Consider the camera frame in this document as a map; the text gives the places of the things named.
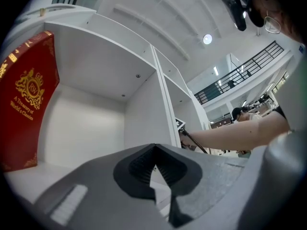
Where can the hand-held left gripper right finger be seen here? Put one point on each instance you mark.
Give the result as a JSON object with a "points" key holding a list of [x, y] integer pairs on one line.
{"points": [[208, 181]]}

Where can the small wooden object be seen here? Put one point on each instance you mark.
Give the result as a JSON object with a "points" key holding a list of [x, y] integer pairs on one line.
{"points": [[42, 12]]}

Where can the round ceiling light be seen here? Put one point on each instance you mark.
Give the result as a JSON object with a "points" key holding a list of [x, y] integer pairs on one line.
{"points": [[207, 39]]}

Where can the red book with gold crest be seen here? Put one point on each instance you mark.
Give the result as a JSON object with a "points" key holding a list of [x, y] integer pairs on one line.
{"points": [[24, 99]]}

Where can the person's right hand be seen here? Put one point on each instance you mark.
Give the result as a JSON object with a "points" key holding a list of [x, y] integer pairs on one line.
{"points": [[192, 141]]}

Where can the person's face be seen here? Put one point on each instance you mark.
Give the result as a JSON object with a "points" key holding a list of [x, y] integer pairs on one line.
{"points": [[275, 3]]}

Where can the person's right forearm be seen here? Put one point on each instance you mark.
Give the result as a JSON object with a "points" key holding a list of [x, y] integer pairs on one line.
{"points": [[239, 135]]}

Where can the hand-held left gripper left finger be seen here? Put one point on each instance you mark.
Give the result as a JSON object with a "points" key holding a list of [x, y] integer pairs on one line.
{"points": [[96, 195]]}

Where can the black head-mounted camera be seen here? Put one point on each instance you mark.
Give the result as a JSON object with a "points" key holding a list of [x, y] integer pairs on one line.
{"points": [[236, 11]]}

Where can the white shelf unit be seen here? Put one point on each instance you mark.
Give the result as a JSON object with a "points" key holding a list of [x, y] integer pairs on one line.
{"points": [[96, 68]]}

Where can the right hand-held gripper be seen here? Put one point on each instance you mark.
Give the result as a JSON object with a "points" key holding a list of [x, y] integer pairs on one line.
{"points": [[180, 124]]}

